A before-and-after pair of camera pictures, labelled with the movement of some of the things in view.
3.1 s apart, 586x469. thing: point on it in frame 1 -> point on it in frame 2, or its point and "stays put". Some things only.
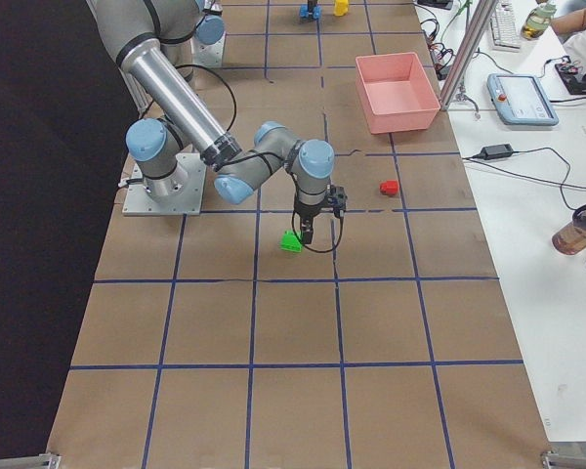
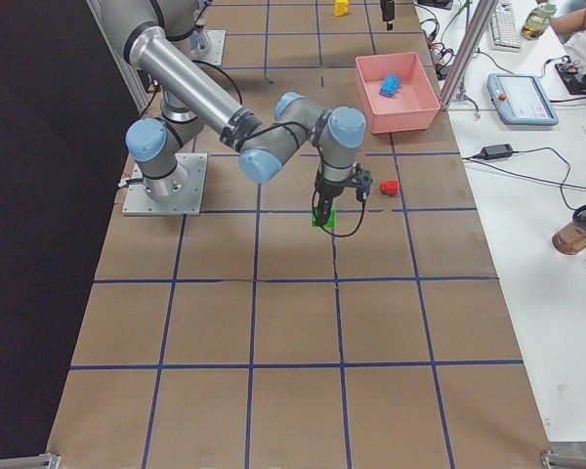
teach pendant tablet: (521, 100) stays put
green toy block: (290, 241) -> (331, 221)
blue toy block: (316, 11) -> (390, 86)
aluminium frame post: (449, 95) stays put
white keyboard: (504, 29) stays put
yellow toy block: (341, 7) stays put
